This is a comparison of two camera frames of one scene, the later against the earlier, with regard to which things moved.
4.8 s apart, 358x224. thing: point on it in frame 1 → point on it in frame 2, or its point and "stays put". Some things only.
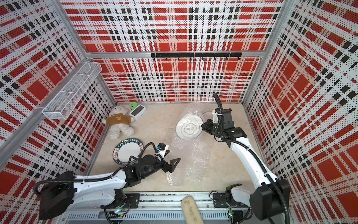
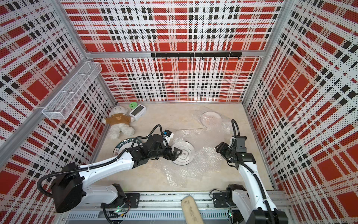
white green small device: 138,112 stays put
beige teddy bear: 120,121 stays put
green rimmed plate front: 126,149 stays put
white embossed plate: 189,127 → 186,156
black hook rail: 196,55 stays put
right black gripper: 207,128 → 222,148
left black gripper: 166,168 → 169,157
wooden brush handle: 191,213 stays put
